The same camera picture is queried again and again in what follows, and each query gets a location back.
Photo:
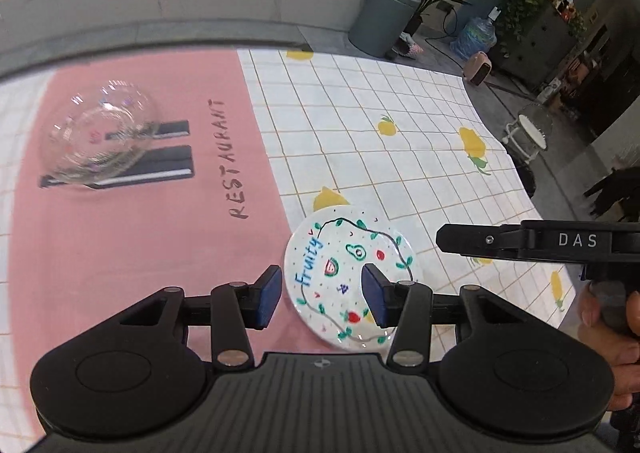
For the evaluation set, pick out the grey trash can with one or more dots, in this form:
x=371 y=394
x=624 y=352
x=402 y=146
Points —
x=382 y=23

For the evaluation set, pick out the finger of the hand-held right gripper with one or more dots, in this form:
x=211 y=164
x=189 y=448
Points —
x=475 y=240

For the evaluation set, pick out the person's right hand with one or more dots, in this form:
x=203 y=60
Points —
x=627 y=368

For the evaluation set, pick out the pink slipper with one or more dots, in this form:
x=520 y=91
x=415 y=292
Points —
x=409 y=47

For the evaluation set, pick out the white fruit-print plate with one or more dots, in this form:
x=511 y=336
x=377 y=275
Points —
x=345 y=233

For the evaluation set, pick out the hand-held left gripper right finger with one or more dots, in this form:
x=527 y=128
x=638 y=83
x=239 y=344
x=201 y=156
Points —
x=375 y=295

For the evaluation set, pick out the blue water jug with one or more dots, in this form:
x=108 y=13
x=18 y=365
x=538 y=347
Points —
x=472 y=38

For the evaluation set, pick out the grey drawer cabinet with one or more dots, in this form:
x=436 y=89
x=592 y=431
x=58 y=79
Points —
x=545 y=48

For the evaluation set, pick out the clear glass flower plate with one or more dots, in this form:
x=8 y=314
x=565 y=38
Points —
x=100 y=133

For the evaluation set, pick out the white round stool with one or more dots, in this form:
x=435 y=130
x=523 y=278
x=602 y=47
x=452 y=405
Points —
x=530 y=133

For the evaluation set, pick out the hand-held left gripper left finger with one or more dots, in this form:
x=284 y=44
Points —
x=267 y=295

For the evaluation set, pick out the pink placemat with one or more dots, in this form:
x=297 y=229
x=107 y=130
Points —
x=150 y=233

